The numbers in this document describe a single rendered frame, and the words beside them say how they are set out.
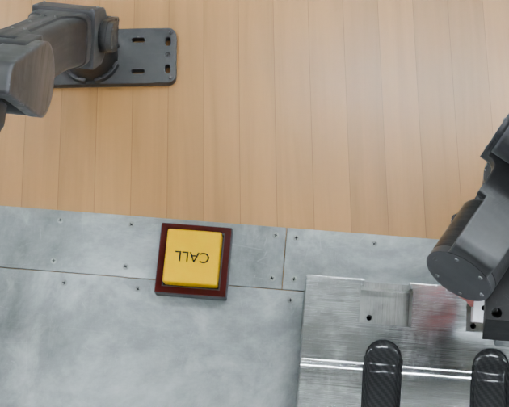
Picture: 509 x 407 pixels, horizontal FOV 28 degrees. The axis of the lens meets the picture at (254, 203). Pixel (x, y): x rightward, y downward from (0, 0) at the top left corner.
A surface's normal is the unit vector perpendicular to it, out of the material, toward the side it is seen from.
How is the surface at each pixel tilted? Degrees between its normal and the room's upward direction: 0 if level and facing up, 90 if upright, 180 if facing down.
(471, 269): 76
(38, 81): 90
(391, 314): 0
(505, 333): 70
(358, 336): 0
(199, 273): 0
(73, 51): 86
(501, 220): 14
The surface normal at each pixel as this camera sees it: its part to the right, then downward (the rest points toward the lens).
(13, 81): 0.99, 0.11
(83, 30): 0.95, 0.12
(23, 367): -0.02, -0.25
